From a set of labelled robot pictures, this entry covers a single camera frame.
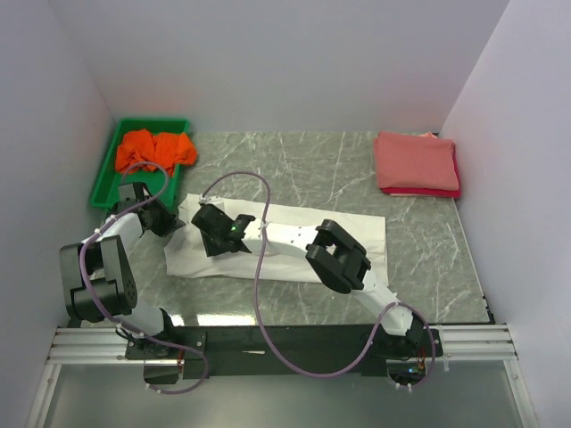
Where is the white printed t-shirt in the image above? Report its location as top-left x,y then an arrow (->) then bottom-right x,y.
164,193 -> 388,283

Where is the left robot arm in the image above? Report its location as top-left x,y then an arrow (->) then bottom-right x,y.
59,182 -> 185,358

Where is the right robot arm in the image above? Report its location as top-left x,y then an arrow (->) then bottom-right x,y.
191,202 -> 431,356

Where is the green plastic tray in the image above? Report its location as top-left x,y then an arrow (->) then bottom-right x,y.
90,117 -> 190,210

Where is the orange t-shirt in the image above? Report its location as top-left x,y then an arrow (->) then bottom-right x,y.
114,129 -> 198,177

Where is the black base beam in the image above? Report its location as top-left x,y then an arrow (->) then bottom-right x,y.
125,322 -> 443,384

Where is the folded pink t-shirt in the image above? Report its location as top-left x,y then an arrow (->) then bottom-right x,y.
373,131 -> 460,192

